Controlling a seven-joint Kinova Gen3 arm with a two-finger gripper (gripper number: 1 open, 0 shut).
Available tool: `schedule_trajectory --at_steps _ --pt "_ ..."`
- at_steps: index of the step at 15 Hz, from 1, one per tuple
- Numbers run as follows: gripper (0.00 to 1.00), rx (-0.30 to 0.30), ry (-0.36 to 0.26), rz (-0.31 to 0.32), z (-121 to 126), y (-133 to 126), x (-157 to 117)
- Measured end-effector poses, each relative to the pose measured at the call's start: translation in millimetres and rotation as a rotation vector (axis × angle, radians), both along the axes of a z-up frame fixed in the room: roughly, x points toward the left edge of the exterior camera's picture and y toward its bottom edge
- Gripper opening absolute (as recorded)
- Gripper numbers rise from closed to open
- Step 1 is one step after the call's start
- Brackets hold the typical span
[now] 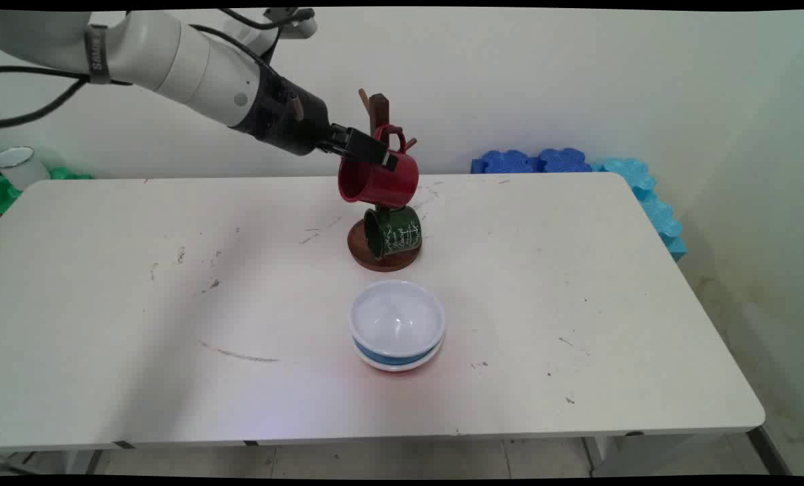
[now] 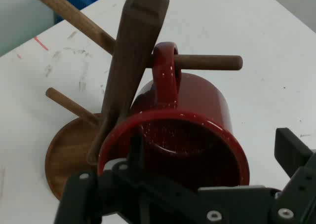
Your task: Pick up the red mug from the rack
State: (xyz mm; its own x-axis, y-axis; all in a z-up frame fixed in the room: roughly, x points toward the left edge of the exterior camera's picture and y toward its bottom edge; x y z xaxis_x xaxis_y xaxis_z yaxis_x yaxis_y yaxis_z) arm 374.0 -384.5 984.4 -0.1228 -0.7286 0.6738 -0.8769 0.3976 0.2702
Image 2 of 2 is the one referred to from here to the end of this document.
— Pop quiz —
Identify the dark wooden mug tree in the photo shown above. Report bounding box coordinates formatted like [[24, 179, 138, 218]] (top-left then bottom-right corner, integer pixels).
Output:
[[26, 0, 243, 201]]

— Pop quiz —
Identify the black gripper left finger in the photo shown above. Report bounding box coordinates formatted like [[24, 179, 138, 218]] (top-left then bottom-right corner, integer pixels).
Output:
[[54, 132, 199, 224]]

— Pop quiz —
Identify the red enamel mug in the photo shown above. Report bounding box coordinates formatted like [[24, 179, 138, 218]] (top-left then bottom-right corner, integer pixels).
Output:
[[97, 41, 250, 192]]

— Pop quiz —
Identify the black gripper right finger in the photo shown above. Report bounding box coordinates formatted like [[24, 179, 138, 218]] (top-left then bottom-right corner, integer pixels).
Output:
[[268, 127, 316, 224]]

